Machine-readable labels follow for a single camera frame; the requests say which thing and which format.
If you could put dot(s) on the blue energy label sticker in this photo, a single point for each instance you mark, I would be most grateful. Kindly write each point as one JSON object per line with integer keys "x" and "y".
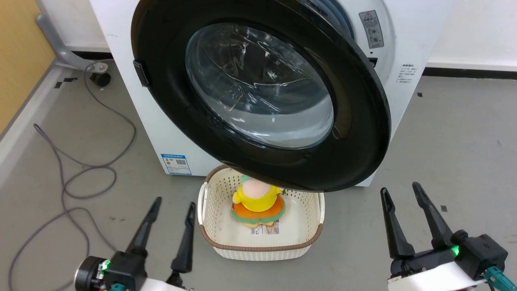
{"x": 176, "y": 163}

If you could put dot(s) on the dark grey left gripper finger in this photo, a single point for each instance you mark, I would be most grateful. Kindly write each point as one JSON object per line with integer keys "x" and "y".
{"x": 144, "y": 230}
{"x": 185, "y": 242}

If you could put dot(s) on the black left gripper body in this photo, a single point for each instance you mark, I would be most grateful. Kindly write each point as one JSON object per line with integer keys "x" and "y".
{"x": 121, "y": 273}

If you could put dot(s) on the white front-load washing machine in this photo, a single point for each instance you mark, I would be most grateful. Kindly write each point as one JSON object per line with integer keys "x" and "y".
{"x": 408, "y": 36}

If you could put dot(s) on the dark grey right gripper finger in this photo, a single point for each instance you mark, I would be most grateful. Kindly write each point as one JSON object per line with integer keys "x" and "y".
{"x": 394, "y": 226}
{"x": 432, "y": 218}

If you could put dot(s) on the black caster wheel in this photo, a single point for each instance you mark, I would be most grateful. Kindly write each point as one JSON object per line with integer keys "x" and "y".
{"x": 99, "y": 77}

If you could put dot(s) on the yellow and orange doll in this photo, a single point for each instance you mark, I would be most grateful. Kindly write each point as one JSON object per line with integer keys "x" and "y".
{"x": 258, "y": 202}

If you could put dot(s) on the white woven laundry basket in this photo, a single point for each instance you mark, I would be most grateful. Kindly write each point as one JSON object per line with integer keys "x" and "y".
{"x": 226, "y": 238}

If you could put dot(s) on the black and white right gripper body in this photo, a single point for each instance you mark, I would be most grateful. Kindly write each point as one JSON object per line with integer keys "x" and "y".
{"x": 452, "y": 262}

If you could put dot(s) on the grey warning label sticker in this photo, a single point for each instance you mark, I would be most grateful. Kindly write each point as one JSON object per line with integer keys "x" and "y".
{"x": 371, "y": 29}

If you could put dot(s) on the black round washing machine door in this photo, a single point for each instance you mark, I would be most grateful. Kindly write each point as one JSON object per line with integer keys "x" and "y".
{"x": 258, "y": 89}

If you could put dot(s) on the grey metal stand leg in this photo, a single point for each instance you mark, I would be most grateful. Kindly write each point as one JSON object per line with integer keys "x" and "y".
{"x": 56, "y": 36}

